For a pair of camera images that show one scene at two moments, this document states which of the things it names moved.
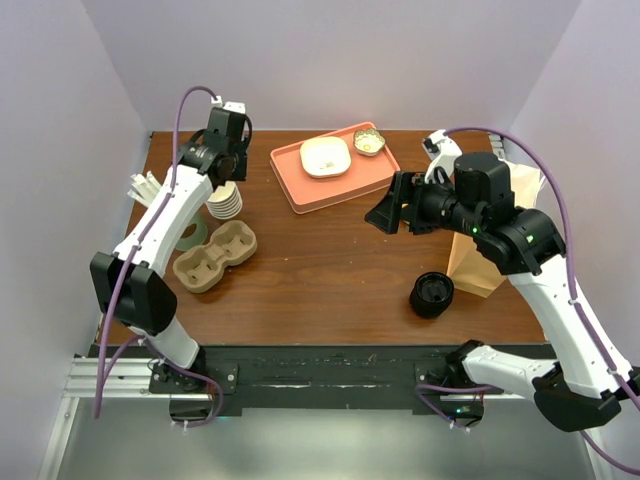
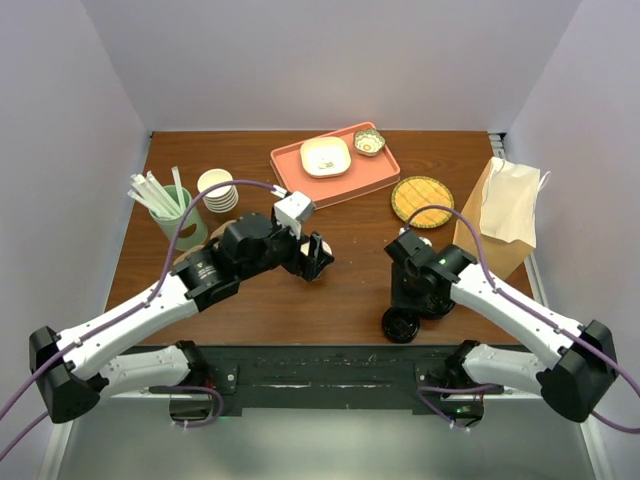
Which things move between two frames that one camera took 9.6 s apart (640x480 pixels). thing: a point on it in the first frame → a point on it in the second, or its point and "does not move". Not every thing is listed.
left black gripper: x=240 y=174 → x=301 y=264
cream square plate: x=325 y=156 does not move
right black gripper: x=410 y=188 → x=399 y=299
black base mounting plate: x=312 y=377 does not move
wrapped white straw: x=134 y=195 does not move
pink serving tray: x=334 y=167 does not move
